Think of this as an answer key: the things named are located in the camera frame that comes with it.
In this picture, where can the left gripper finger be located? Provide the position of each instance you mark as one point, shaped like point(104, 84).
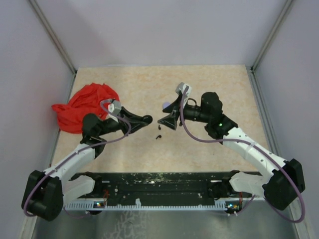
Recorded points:
point(129, 116)
point(137, 125)

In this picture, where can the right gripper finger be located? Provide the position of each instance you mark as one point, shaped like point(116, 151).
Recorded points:
point(174, 105)
point(170, 120)

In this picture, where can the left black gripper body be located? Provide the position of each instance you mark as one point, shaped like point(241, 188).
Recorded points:
point(112, 125)

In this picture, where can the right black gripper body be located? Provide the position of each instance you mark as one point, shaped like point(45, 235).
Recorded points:
point(193, 113)

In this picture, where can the lilac earbud charging case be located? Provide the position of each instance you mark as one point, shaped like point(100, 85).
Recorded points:
point(165, 105)

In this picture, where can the black round case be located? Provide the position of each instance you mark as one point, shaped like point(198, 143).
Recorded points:
point(147, 119)

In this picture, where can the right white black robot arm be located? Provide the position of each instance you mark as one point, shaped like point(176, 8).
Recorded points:
point(279, 181)

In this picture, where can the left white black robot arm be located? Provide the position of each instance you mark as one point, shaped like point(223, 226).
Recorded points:
point(48, 192)

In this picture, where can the red crumpled cloth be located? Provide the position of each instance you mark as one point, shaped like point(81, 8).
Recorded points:
point(85, 101)

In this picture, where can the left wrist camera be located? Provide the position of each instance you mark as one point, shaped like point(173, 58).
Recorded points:
point(114, 106)

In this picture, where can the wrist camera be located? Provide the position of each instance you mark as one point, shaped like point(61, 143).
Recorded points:
point(114, 106)
point(183, 88)

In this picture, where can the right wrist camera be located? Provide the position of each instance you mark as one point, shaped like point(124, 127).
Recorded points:
point(183, 88)

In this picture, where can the aluminium rail right side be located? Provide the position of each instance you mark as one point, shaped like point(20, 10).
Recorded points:
point(263, 112)

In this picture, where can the right aluminium frame post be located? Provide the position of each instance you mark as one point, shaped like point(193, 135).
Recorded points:
point(272, 34)

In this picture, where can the aluminium frame post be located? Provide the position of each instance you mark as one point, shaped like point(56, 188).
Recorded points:
point(52, 35)
point(272, 34)

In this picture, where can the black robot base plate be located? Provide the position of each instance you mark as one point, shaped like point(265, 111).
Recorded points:
point(163, 189)

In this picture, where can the left aluminium frame post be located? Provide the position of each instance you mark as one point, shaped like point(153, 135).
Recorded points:
point(52, 35)

